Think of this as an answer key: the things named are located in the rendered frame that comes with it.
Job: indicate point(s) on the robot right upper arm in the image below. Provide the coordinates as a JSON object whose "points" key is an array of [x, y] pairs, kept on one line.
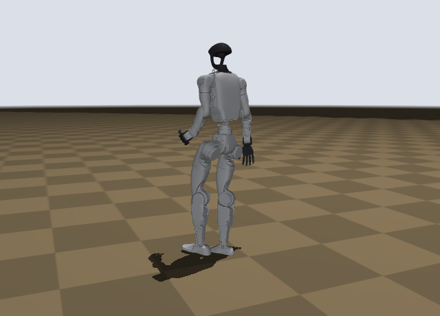
{"points": [[245, 110]]}

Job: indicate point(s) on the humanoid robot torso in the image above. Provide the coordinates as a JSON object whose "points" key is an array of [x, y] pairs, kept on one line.
{"points": [[225, 105]]}

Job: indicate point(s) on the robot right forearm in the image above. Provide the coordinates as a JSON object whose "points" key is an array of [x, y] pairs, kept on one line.
{"points": [[246, 126]]}

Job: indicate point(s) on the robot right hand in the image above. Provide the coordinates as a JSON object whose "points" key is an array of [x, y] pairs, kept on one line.
{"points": [[247, 151]]}

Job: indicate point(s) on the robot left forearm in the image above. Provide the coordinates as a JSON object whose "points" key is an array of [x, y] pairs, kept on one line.
{"points": [[197, 124]]}

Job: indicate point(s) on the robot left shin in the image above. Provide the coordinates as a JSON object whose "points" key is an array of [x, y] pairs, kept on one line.
{"points": [[199, 217]]}

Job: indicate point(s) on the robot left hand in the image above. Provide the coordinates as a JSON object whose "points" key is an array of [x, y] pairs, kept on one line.
{"points": [[183, 139]]}

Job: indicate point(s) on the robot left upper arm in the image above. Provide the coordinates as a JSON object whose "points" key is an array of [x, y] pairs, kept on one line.
{"points": [[204, 83]]}

